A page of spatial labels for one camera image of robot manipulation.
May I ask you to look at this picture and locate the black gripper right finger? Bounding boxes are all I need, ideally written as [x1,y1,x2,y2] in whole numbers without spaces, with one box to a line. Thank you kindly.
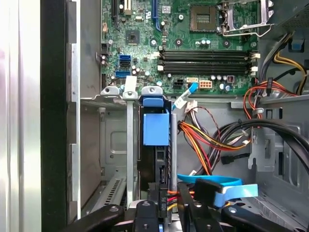
[177,182,294,232]

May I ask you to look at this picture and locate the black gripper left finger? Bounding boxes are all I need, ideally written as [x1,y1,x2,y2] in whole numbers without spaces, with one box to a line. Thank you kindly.
[60,200,160,232]

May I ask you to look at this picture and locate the red yellow disk power wire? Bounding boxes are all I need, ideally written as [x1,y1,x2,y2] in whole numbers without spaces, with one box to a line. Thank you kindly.
[158,121,212,218]

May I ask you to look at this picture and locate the hard disk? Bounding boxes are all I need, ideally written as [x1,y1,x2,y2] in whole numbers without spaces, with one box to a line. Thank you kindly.
[137,95,178,194]

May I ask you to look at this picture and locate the metal disk bay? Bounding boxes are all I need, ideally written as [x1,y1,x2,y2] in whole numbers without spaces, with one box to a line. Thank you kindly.
[79,86,178,218]

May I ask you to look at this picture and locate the metal optical drive cage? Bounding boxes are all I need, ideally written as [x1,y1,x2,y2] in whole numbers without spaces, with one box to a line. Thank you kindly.
[230,96,309,232]

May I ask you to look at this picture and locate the black open PC case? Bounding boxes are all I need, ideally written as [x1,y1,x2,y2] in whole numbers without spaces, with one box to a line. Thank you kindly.
[40,0,309,232]

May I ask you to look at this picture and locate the black RAM slot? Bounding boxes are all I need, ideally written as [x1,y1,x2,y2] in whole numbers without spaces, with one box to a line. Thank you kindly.
[159,61,253,68]
[159,49,253,56]
[159,68,253,74]
[159,55,253,61]

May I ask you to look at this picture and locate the green motherboard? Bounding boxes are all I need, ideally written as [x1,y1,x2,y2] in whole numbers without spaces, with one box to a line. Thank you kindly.
[100,0,260,96]

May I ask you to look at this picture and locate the black chipset chip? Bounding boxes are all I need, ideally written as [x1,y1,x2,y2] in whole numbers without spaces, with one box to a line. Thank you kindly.
[125,29,140,45]

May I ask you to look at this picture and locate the metal locking lever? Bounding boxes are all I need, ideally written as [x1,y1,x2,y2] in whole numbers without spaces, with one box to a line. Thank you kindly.
[221,23,276,37]

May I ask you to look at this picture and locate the CPU socket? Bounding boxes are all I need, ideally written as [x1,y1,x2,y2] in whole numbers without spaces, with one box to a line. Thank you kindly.
[189,4,217,32]

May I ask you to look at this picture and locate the blue expansion slot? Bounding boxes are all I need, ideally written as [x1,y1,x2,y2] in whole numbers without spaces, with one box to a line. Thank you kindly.
[152,0,162,31]

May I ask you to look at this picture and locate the black expansion slot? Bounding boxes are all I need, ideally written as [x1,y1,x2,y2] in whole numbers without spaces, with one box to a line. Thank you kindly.
[112,0,119,28]

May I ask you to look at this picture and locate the metal socket cover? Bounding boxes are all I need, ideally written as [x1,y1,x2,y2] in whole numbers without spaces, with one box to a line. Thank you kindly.
[217,0,270,32]

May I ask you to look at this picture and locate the grey power supply unit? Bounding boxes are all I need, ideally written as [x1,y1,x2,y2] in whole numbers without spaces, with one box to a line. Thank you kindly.
[271,0,309,33]

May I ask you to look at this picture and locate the blue wire with black plug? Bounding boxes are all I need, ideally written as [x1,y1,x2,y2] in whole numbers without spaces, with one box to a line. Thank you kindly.
[177,173,259,209]

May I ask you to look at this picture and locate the thin black wire black plug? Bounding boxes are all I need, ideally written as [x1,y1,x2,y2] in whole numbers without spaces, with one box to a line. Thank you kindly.
[221,152,252,165]

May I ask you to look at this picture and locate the thick black cable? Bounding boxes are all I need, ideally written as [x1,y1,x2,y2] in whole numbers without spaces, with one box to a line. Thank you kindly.
[212,119,309,170]

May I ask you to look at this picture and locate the blue flat wire white label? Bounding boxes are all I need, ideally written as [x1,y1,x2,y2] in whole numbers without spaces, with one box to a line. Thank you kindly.
[172,82,199,112]

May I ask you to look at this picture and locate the red orange wire bundle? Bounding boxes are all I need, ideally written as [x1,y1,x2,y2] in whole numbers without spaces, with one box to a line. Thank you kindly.
[243,81,299,120]

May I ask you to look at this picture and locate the yellow black power wires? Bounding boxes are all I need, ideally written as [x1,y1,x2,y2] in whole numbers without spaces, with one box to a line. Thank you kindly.
[274,51,308,95]

